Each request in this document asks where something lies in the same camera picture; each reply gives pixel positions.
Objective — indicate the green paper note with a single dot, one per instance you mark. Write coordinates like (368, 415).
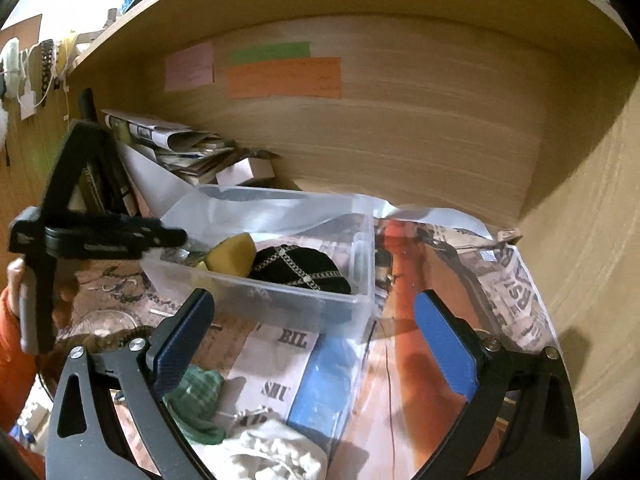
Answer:
(270, 53)

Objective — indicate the white fluffy pompom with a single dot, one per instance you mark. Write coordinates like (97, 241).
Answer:
(12, 67)

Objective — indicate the pale yellow ribbon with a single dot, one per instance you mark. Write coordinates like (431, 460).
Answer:
(69, 57)

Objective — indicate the green checked cloth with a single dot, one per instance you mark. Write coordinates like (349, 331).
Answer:
(197, 402)

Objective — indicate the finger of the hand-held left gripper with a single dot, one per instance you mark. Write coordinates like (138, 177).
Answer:
(60, 180)
(125, 237)

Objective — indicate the newspaper shelf liner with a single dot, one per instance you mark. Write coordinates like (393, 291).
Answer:
(505, 280)

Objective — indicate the pink paper note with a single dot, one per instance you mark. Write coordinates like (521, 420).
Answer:
(190, 66)

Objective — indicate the person's left hand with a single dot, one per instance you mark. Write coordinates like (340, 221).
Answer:
(66, 297)

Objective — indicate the person's left forearm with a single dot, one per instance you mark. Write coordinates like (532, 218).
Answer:
(15, 355)

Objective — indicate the stack of folded newspapers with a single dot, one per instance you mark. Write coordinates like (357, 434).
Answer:
(185, 145)

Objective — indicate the yellow sponge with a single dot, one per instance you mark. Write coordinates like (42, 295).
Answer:
(231, 255)

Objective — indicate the clear plastic bin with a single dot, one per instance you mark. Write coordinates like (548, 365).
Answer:
(300, 305)

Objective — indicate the white crumpled cloth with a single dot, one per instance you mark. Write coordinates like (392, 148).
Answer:
(270, 455)

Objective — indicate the white paper sheet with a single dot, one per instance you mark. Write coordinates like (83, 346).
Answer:
(155, 185)

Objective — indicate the wooden shelf unit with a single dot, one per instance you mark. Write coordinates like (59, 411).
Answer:
(425, 140)

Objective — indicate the small white cardboard box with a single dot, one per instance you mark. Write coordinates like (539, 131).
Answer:
(245, 170)

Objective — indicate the round glass dish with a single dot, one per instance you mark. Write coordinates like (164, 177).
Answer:
(107, 324)

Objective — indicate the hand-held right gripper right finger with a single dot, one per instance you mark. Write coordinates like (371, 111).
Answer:
(445, 345)

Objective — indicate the orange paper note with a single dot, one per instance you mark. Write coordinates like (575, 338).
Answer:
(285, 78)

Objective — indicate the black dotted ribbon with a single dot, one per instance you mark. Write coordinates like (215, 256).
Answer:
(46, 70)

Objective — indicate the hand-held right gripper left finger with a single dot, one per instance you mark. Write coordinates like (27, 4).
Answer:
(182, 340)

